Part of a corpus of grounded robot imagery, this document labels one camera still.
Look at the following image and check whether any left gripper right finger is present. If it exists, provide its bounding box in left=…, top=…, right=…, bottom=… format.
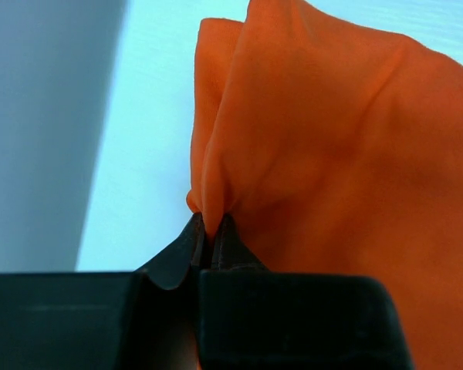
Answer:
left=197, top=217, right=413, bottom=369

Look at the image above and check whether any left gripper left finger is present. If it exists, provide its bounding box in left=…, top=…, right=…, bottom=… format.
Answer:
left=0, top=214, right=204, bottom=369

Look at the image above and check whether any orange t shirt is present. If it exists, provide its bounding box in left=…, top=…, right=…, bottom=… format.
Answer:
left=187, top=1, right=463, bottom=369

